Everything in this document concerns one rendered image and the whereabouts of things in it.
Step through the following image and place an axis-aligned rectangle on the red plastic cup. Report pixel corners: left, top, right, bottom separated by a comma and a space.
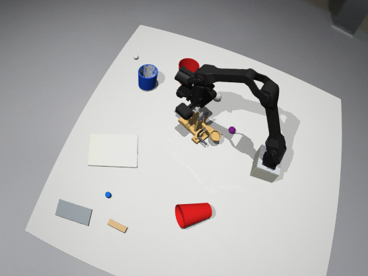
178, 58, 200, 73
175, 203, 212, 228

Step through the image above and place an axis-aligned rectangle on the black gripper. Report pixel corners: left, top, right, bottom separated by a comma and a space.
175, 89, 217, 120

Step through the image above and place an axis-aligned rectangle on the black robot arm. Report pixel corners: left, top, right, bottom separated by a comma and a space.
174, 64, 286, 170

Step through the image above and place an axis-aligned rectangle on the tan rectangular block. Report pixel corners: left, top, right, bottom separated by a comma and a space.
108, 219, 127, 233

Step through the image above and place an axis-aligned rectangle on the blue cup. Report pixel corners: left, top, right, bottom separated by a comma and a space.
138, 64, 158, 91

